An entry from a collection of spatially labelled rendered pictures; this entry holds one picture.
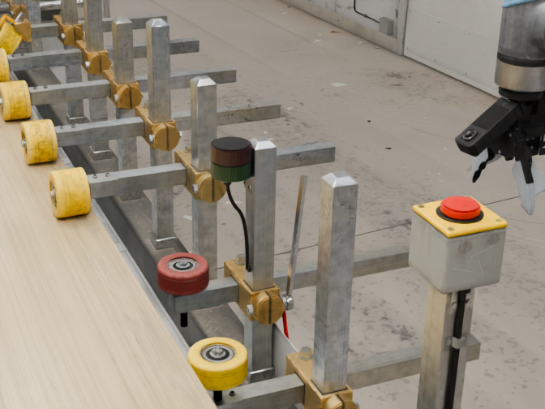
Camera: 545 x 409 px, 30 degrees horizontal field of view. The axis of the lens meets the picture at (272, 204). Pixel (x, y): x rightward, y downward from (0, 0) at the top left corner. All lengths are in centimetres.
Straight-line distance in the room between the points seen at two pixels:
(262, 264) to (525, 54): 53
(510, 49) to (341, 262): 52
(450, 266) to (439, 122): 386
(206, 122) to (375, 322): 159
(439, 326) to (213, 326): 79
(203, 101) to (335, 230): 50
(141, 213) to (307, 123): 259
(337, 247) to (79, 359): 37
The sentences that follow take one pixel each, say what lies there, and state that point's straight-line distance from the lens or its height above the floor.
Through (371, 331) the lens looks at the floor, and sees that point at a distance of 314.
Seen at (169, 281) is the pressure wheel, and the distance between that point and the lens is 155.
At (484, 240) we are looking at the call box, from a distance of 103.
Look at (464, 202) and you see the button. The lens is 104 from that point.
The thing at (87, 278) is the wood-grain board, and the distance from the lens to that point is 156.
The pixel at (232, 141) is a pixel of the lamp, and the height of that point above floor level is 111.
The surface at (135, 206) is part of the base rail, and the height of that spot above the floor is 70.
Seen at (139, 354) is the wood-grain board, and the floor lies 90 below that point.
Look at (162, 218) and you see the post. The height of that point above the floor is 77.
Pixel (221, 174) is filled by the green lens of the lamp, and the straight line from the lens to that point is 147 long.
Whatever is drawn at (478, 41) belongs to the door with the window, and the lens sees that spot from 532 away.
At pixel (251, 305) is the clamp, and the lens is 158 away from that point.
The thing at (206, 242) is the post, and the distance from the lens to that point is 181.
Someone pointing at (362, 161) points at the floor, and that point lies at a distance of 435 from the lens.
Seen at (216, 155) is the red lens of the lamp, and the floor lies 110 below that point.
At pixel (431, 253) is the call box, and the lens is 103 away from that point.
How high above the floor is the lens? 166
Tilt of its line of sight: 25 degrees down
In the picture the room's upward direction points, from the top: 1 degrees clockwise
